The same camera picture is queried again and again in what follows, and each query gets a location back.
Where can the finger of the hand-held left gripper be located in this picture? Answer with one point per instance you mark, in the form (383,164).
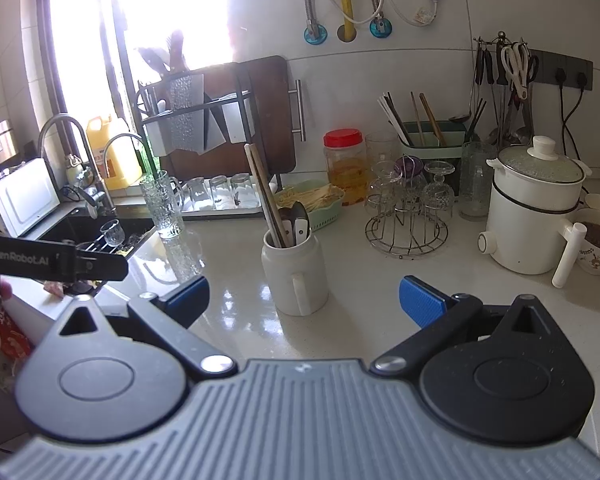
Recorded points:
(102,269)

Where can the tall curved metal faucet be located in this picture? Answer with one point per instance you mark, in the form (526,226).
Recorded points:
(55,119)

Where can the black wall socket strip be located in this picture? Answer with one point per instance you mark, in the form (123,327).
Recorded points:
(550,67)

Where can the inverted drinking glass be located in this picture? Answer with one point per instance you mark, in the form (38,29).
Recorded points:
(241,190)
(197,194)
(220,192)

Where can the green plastic basket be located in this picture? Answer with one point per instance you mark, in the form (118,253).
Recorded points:
(325,220)

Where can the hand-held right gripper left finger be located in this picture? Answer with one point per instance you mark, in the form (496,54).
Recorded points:
(190,300)

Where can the grey square plate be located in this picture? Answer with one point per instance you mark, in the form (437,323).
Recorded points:
(215,130)

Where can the yellow oil jug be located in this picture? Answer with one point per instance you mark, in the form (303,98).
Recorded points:
(120,170)

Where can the textured glass plate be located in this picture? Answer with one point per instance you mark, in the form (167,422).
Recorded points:
(185,110)

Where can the light wooden chopstick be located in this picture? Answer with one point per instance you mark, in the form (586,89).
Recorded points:
(268,190)

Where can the black kitchen sink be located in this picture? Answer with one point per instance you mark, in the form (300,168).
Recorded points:
(65,225)

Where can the clear stemmed glass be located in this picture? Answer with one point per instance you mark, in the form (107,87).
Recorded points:
(382,187)
(439,192)

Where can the textured glass pitcher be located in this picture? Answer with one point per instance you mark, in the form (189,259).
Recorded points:
(477,185)

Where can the green cutlery holder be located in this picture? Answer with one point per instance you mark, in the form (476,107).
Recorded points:
(430,145)

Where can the small glass goblet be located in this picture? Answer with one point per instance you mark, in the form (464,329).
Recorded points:
(111,232)

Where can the bundle of pale dried strands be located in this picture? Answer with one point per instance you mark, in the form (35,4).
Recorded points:
(320,195)

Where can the dark window frame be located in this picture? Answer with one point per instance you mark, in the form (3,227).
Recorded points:
(55,35)

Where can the purple glass cup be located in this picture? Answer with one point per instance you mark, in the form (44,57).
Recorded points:
(411,167)

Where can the brown wooden cutting board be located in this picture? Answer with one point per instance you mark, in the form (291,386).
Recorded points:
(270,100)

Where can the red lid plastic jar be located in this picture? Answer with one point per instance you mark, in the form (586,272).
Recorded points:
(345,175)

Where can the black metal dish rack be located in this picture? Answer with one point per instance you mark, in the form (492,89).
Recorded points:
(241,110)

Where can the short curved metal faucet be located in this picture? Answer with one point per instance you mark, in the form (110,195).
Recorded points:
(125,136)

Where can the blue pipe flange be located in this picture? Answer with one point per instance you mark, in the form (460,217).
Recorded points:
(315,35)
(381,27)

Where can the white electric cooking pot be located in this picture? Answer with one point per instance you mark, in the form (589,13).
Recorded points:
(520,230)

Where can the floral ceramic bowl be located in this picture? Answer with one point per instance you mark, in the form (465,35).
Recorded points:
(595,260)

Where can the tall clear glass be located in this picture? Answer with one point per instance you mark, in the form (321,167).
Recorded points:
(380,150)

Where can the white ceramic mug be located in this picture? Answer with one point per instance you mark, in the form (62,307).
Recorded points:
(290,280)

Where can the white drip tray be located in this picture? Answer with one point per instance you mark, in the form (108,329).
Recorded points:
(220,213)

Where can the bunch of mixed chopsticks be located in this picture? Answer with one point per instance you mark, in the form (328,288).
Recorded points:
(392,115)

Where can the white box appliance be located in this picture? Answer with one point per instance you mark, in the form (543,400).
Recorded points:
(25,200)

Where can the textured glass mug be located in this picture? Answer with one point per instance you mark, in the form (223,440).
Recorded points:
(162,205)

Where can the pink cloth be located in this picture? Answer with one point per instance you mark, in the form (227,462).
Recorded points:
(55,291)

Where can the bunch of hanging metal utensils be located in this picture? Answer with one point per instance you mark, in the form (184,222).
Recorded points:
(485,75)

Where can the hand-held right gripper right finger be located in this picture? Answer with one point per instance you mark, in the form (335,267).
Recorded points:
(422,305)

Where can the red patterned cloth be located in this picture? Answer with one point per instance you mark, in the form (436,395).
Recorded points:
(12,335)

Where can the white square plate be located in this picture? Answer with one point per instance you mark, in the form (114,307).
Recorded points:
(157,135)
(240,120)

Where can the yellow pipe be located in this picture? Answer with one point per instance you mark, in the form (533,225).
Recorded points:
(347,0)

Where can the large metal spoon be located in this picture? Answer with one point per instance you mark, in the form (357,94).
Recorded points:
(300,215)

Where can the green bottle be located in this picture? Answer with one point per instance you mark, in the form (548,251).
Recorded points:
(149,160)

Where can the dark kitchen utensil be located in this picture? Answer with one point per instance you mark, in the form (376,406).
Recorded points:
(152,60)

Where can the metal wall hook rack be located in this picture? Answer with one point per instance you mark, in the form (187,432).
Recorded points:
(500,37)

